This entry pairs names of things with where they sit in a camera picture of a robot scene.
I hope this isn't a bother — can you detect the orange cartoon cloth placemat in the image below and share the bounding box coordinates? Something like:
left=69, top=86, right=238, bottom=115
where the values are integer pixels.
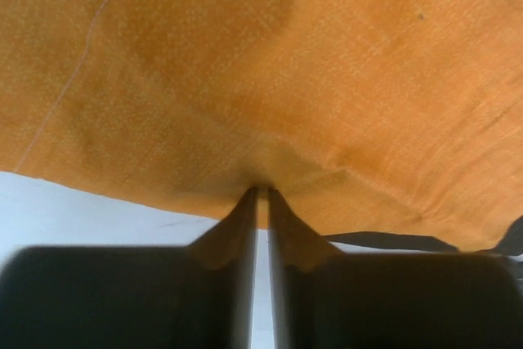
left=1, top=0, right=522, bottom=251

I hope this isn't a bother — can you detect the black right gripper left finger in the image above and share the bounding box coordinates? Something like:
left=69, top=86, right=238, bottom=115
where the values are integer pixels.
left=1, top=189, right=257, bottom=348

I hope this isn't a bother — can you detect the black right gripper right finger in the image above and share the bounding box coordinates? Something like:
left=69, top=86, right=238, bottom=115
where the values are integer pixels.
left=267, top=189, right=522, bottom=348

